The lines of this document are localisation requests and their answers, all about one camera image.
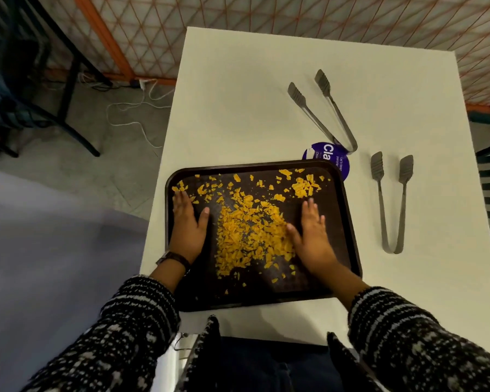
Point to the person's right hand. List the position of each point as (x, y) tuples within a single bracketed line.
[(312, 244)]

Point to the person's left hand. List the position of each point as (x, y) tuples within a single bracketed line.
[(188, 236)]

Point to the dark brown plastic tray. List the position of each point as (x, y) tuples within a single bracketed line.
[(339, 208)]

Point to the pile of yellow crumbs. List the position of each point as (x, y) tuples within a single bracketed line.
[(249, 232)]

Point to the person's right forearm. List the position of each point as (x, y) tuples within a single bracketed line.
[(408, 342)]

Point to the person's left forearm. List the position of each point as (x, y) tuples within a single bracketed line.
[(126, 330)]

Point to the person's legs in dark jeans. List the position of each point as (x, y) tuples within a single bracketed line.
[(269, 367)]

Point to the round purple sticker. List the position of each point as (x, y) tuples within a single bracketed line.
[(326, 153)]

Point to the short metal tongs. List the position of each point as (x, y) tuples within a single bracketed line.
[(402, 216)]

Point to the long metal tongs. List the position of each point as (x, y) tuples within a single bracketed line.
[(314, 118)]

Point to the white power plug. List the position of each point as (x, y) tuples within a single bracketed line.
[(147, 83)]

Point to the black slatted chair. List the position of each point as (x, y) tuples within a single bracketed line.
[(71, 85)]

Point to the orange mesh fence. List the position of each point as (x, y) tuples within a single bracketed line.
[(102, 32)]

